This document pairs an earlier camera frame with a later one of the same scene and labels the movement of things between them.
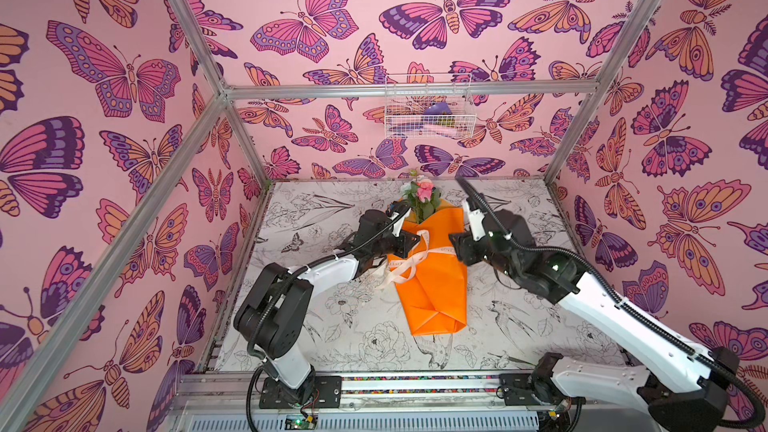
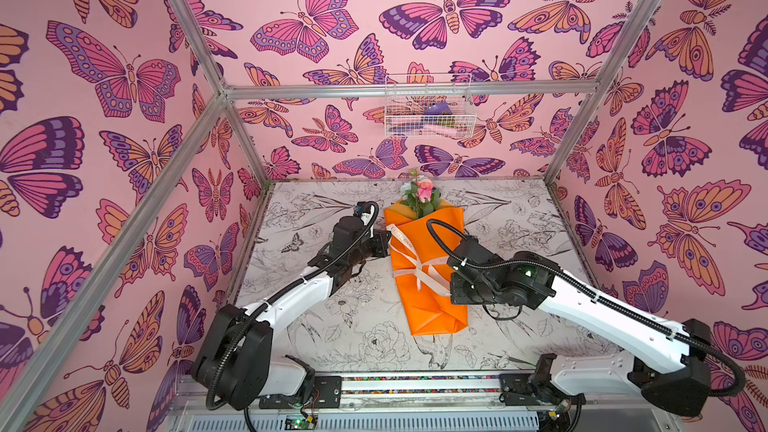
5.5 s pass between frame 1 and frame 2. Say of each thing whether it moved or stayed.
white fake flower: stayed
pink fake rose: stayed
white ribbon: moved
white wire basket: stayed
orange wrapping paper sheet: stayed
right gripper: moved
